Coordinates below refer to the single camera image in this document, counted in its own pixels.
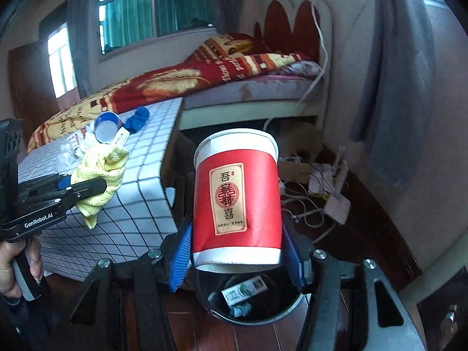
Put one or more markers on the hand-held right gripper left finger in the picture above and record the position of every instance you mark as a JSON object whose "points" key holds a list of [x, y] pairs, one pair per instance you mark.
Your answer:
{"points": [[181, 259]]}

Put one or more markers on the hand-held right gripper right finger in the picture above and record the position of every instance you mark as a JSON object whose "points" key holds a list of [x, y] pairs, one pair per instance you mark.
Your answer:
{"points": [[293, 263]]}

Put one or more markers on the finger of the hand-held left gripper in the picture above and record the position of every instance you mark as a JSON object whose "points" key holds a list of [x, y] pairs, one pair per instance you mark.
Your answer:
{"points": [[91, 188], [65, 181]]}

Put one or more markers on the yellow cloth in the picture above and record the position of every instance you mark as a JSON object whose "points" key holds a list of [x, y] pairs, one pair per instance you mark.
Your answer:
{"points": [[98, 164]]}

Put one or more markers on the black round trash bin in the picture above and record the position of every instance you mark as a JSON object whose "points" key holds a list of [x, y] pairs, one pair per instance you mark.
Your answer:
{"points": [[279, 294]]}

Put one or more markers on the red paper cup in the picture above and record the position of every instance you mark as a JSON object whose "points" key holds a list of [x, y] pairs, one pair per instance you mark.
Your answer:
{"points": [[237, 197]]}

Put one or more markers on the person's left hand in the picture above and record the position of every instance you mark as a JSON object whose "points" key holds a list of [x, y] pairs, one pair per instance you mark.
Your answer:
{"points": [[36, 259]]}

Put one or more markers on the clear plastic bag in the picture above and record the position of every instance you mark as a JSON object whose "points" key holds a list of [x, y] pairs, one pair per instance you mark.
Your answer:
{"points": [[71, 146]]}

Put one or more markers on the white checked tablecloth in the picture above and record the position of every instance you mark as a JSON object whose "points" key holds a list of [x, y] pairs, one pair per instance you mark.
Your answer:
{"points": [[142, 175]]}

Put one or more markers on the white green small box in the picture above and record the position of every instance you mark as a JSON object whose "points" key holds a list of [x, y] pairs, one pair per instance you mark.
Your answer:
{"points": [[243, 290]]}

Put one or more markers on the small white packet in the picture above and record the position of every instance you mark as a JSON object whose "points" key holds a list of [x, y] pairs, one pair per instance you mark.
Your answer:
{"points": [[120, 137]]}

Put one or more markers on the blue white plastic jar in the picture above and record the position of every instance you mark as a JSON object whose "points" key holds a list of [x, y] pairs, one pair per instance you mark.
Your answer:
{"points": [[106, 126]]}

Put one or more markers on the white power strip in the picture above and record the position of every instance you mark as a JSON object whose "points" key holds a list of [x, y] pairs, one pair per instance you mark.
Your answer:
{"points": [[282, 189]]}

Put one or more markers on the white router with antennas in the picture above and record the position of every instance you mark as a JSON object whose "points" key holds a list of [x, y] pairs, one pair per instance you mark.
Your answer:
{"points": [[338, 203]]}

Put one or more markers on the blue sock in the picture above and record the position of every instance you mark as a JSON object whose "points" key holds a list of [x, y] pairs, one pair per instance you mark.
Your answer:
{"points": [[137, 119]]}

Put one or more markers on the small white modem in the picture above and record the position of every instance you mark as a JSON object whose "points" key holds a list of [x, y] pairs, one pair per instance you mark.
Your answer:
{"points": [[320, 181]]}

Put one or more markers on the brown wooden door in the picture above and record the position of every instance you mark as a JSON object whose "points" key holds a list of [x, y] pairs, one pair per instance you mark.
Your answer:
{"points": [[25, 87]]}

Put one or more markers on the small window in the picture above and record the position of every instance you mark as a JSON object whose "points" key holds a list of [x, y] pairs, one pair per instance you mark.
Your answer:
{"points": [[60, 62]]}

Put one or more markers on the cardboard box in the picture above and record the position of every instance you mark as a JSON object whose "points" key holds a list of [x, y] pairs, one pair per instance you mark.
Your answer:
{"points": [[303, 137]]}

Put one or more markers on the bed with red patterned blanket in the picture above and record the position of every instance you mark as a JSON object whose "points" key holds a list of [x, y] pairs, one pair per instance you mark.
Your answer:
{"points": [[164, 80]]}

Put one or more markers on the dark blue trousers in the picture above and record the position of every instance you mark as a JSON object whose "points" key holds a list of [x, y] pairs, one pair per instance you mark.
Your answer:
{"points": [[22, 325]]}

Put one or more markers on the grey window curtain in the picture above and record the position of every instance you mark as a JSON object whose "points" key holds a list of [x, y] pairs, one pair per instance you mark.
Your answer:
{"points": [[82, 25]]}

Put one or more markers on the bed with purple mattress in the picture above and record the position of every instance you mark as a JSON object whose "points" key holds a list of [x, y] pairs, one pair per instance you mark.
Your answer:
{"points": [[256, 93]]}

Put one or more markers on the large window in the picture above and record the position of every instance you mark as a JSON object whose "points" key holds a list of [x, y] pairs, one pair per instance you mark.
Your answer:
{"points": [[153, 7]]}

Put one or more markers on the floral pillow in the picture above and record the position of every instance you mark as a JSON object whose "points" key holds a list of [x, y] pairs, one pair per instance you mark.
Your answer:
{"points": [[303, 68]]}

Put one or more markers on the grey hanging curtain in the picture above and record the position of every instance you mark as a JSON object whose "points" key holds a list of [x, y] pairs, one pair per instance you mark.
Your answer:
{"points": [[391, 80]]}

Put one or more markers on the white red padded headboard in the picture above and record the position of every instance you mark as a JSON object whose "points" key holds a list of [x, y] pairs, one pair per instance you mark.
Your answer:
{"points": [[278, 22]]}

